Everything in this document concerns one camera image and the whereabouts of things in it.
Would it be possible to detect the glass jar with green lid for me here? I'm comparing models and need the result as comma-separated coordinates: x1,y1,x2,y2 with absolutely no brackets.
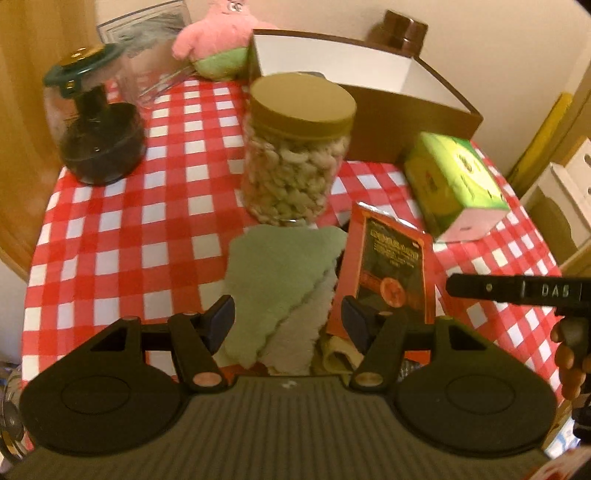
43,45,148,186

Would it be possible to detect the clear picture frame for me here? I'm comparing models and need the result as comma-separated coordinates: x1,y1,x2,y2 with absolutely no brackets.
96,0,197,108

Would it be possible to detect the pink starfish plush toy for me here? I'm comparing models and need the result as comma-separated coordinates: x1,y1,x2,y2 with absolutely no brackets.
172,0,278,82

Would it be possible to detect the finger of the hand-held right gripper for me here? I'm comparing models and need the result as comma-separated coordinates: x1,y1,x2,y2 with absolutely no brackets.
445,272,523,306

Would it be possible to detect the cashew jar with gold lid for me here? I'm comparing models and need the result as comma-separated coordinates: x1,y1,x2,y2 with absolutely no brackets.
240,73,358,228

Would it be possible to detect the green tea box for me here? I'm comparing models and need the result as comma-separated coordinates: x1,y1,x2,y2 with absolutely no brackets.
403,131,512,244

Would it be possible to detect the grey scalloped cloth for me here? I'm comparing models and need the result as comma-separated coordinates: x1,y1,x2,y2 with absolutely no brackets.
259,270,339,376

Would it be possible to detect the silver metal object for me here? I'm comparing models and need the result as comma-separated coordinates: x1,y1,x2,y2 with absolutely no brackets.
0,364,29,463

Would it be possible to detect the green scalloped cloth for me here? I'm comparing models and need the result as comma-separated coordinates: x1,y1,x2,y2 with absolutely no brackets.
216,224,350,371

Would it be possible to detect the yellow flat board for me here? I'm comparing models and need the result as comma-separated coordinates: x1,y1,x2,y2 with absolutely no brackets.
508,91,576,186

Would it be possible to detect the yellow cloth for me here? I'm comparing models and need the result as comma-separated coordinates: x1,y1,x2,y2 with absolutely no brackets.
314,335,366,376

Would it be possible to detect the person's right hand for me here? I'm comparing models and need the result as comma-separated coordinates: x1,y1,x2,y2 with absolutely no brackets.
550,316,591,403

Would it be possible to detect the wooden panel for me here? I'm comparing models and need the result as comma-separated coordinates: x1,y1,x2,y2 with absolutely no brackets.
0,0,100,282

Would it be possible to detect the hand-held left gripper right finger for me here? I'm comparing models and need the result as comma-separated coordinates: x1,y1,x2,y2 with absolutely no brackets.
343,296,493,391

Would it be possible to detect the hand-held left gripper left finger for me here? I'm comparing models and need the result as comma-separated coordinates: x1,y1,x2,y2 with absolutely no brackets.
90,295,236,393

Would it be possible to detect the brown cardboard box white inside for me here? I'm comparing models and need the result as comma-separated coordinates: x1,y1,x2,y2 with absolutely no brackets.
248,28,484,168

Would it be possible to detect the brown metal thermos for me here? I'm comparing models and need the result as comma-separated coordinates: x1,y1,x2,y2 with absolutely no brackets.
369,10,428,58

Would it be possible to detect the red white checkered tablecloth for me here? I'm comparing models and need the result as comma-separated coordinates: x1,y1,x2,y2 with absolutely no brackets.
22,76,577,403

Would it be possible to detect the red foil packet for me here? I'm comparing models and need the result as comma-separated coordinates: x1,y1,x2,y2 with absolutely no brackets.
329,200,437,326

